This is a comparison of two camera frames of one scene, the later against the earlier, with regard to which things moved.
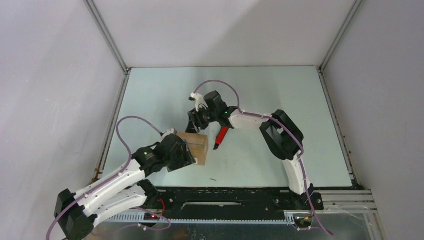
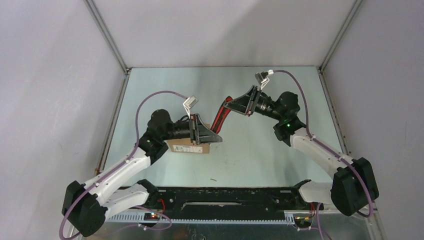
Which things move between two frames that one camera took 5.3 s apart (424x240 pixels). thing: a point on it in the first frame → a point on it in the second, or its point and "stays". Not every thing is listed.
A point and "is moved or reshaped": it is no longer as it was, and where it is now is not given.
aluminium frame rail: (346, 215) stays
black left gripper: (186, 158) → (199, 133)
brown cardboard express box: (199, 145) is moved or reshaped
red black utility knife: (220, 137) is moved or reshaped
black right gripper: (195, 121) → (247, 104)
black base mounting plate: (233, 203) stays
